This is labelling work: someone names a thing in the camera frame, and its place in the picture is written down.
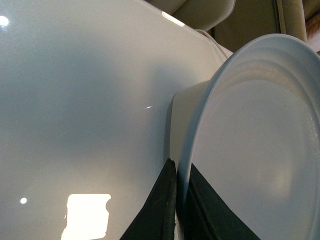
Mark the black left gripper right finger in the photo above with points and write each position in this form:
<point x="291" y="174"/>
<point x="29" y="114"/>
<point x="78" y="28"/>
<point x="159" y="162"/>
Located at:
<point x="207" y="217"/>

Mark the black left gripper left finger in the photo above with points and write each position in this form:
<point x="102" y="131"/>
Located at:
<point x="156" y="219"/>

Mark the light blue plate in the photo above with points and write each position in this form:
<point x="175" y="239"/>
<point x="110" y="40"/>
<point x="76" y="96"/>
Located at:
<point x="253" y="132"/>

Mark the beige chair left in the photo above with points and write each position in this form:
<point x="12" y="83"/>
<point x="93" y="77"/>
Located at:
<point x="197" y="14"/>

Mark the beige chair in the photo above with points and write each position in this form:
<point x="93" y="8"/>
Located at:
<point x="300" y="19"/>
<point x="197" y="14"/>

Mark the beige chair right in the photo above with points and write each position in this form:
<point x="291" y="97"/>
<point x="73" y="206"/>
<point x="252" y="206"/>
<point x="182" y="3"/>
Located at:
<point x="300" y="19"/>

